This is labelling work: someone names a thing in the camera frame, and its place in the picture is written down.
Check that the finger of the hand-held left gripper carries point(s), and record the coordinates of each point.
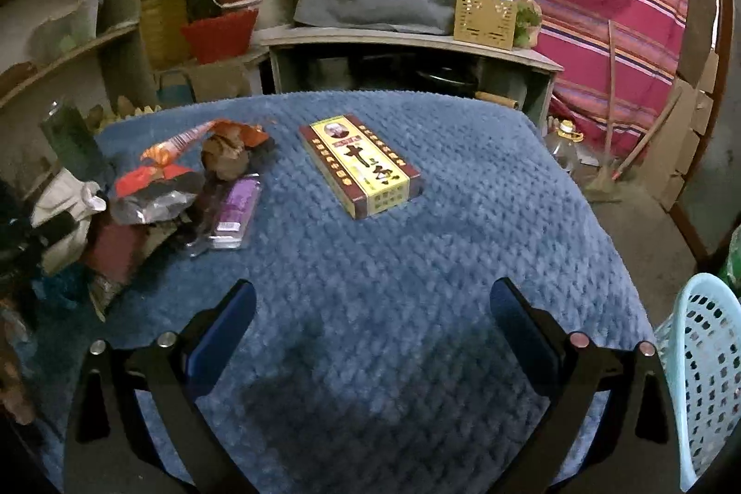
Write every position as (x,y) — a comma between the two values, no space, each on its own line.
(40,242)

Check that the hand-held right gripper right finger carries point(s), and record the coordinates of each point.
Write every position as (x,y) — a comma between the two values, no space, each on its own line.
(521,332)

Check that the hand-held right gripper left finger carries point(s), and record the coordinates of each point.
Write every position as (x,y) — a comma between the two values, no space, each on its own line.
(223,332)

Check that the beige face mask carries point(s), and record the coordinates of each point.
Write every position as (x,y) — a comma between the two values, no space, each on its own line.
(66,202)

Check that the blue plastic wrapper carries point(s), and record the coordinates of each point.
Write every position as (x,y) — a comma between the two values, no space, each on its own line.
(61,288)

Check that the purple packet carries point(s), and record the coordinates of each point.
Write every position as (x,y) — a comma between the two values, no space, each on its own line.
(234,210)

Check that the red and silver wrapper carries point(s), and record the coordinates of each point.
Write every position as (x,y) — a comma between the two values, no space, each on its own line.
(156,193)

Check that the brown wrapper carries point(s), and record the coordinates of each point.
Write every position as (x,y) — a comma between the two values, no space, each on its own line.
(226,157)

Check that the light blue plastic basket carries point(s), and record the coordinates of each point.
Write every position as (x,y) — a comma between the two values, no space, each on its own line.
(706,372)

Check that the orange snack wrapper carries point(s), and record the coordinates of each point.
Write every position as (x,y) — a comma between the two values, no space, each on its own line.
(202,138)

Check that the blue knitted blanket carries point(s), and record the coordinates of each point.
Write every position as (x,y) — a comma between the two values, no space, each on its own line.
(376,268)

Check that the clear bottle with yellow cap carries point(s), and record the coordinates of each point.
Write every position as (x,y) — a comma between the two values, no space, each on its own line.
(566,144)

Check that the yellow printed box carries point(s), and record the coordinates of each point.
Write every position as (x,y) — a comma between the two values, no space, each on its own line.
(362,164)

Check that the wooden shelf unit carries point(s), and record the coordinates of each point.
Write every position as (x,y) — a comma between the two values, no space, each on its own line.
(75,8)

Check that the brown cardboard box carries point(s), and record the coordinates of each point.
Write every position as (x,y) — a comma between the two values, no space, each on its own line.
(214,77)

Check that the wooden stick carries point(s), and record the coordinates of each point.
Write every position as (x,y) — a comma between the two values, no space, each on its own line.
(611,94)

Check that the yellow oil bottle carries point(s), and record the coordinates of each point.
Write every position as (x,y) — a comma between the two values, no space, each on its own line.
(165,2)

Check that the red plastic basket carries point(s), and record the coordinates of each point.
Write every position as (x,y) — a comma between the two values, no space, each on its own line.
(220,35)

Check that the low grey cabinet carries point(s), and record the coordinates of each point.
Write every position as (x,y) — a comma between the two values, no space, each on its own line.
(405,60)

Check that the small green plant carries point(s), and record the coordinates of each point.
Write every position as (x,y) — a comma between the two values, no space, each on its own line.
(528,24)

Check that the yellow utensil holder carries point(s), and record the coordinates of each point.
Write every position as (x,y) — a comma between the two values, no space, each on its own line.
(485,19)

